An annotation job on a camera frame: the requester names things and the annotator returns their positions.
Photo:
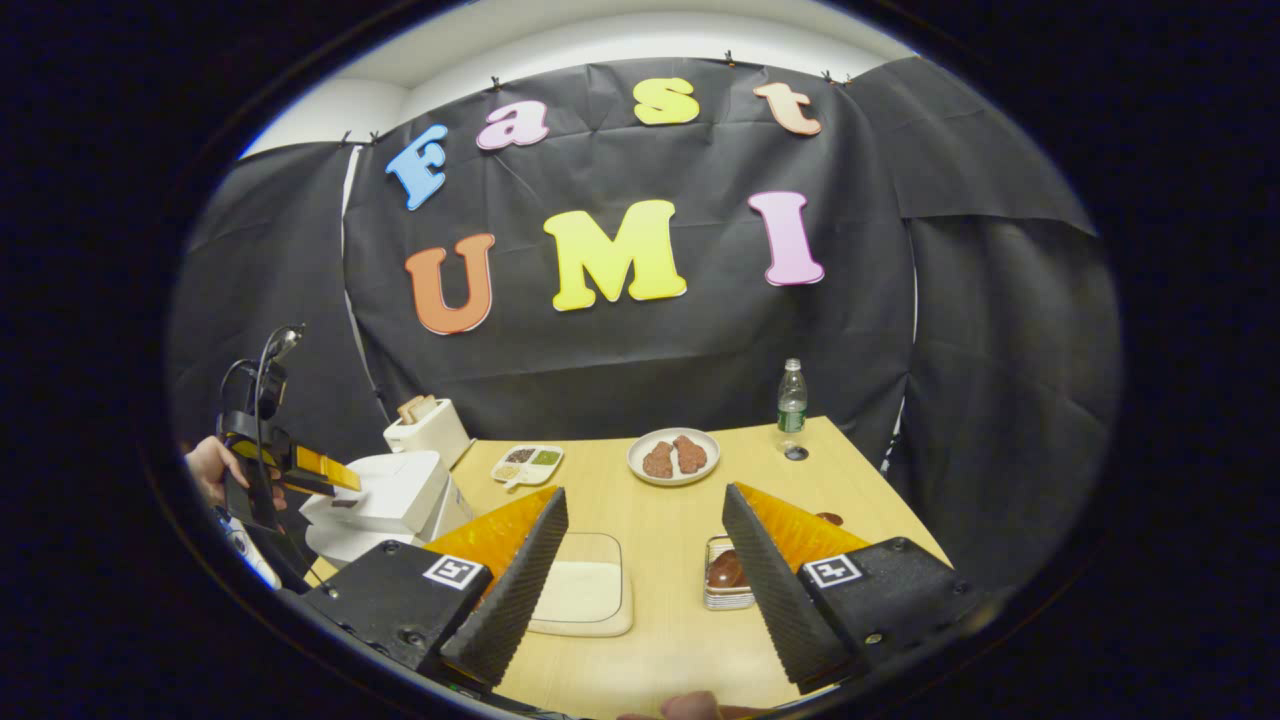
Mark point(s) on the white round plate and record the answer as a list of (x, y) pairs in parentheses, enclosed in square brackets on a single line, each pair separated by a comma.
[(640, 475)]

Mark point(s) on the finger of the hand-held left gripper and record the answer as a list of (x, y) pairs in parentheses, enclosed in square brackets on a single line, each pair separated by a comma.
[(330, 470), (255, 450)]

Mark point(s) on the brown meat piece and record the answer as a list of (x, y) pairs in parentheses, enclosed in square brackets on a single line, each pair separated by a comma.
[(690, 454), (658, 460)]

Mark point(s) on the white rice cooker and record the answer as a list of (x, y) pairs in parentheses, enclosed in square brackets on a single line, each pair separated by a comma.
[(400, 490)]

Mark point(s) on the toast slice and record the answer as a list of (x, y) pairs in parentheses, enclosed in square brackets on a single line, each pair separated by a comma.
[(406, 408), (427, 404)]

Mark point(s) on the white divided grain dish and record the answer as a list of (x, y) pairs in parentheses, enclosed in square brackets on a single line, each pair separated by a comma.
[(527, 465)]

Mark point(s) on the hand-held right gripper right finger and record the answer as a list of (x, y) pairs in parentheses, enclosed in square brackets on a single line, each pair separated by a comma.
[(765, 590)]

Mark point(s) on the green label water bottle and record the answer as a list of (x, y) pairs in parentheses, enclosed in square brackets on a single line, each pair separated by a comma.
[(792, 400)]

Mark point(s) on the white plastic object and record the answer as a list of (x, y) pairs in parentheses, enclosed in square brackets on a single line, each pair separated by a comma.
[(250, 550)]

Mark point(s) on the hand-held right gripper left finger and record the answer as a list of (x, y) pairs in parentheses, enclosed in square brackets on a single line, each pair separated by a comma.
[(520, 590)]

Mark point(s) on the brown wooden spoon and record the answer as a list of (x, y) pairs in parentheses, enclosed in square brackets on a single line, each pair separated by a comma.
[(725, 570)]

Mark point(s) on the white toaster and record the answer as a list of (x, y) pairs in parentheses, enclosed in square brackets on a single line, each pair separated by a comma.
[(435, 435)]

